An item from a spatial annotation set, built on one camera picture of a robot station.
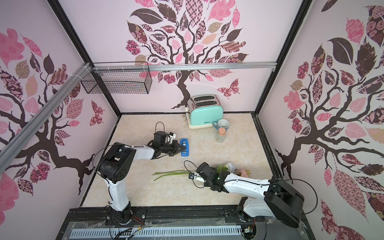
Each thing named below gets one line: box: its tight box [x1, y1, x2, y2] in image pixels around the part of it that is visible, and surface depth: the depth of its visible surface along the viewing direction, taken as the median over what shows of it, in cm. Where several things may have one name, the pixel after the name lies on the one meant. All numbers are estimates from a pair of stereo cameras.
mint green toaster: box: [185, 94, 224, 129], surface depth 106 cm
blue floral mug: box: [212, 119, 230, 132], surface depth 106 cm
